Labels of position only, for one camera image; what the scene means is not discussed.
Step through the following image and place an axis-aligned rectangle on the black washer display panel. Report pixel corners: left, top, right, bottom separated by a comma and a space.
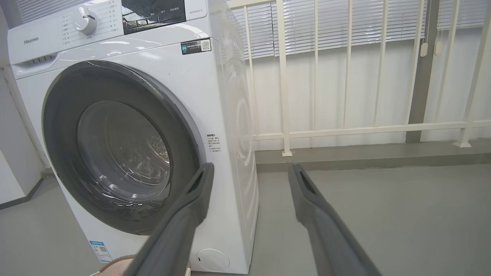
121, 0, 181, 35

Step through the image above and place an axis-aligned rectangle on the cream perforated laundry basket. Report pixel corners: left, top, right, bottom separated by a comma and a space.
90, 254, 192, 276

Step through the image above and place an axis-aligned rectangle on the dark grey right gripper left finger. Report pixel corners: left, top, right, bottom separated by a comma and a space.
123, 163, 215, 276

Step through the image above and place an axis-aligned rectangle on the round dark washing machine door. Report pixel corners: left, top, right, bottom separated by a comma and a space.
42, 60, 206, 235

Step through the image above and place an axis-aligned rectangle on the white front-load washing machine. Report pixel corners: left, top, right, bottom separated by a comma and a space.
7, 0, 260, 275

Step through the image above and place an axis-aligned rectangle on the white washing machine dial knob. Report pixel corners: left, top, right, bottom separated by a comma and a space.
73, 6, 99, 36

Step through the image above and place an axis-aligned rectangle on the white metal railing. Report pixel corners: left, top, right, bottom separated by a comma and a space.
226, 0, 491, 157

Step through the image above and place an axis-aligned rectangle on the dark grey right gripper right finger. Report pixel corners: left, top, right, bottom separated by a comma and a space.
288, 163, 382, 276

